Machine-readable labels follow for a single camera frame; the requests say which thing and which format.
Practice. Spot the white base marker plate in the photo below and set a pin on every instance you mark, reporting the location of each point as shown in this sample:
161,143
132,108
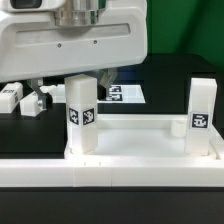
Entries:
117,94

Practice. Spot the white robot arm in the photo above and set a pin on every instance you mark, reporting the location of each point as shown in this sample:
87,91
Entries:
44,38

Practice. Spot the white desk top tray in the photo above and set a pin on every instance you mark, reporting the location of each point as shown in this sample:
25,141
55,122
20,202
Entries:
139,136

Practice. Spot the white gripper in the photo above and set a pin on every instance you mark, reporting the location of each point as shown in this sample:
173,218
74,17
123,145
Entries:
43,38

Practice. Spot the white L-shaped obstacle fence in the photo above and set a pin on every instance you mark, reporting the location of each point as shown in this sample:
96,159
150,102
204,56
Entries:
98,171

